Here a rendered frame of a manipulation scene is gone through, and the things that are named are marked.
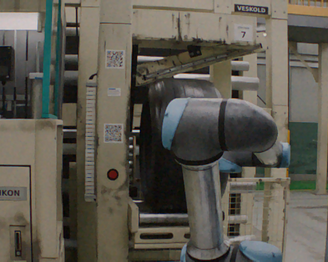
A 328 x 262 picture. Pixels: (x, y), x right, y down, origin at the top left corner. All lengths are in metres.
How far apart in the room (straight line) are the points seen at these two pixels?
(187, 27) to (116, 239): 1.00
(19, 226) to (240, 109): 0.64
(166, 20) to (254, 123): 1.29
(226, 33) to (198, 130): 1.32
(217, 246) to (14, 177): 0.55
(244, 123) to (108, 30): 1.04
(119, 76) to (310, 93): 10.47
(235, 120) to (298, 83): 11.12
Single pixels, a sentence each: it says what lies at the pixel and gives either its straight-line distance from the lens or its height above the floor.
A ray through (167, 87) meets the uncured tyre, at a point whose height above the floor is 1.40.
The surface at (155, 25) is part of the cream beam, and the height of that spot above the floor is 1.71.
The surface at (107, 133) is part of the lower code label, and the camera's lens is 1.94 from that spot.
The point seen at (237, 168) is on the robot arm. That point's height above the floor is 1.14.
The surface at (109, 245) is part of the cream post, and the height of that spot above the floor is 0.78.
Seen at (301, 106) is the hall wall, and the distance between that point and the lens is 12.14.
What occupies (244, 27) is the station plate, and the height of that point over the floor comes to 1.72.
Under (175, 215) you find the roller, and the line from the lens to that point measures 1.93.
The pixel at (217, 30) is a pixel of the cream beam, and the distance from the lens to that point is 2.33.
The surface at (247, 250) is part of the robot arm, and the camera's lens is 1.28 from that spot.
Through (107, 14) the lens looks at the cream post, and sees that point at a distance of 1.99.
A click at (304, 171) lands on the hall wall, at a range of 12.15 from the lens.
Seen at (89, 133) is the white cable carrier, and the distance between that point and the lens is 1.95.
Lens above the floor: 1.26
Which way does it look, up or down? 3 degrees down
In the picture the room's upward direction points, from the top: 1 degrees clockwise
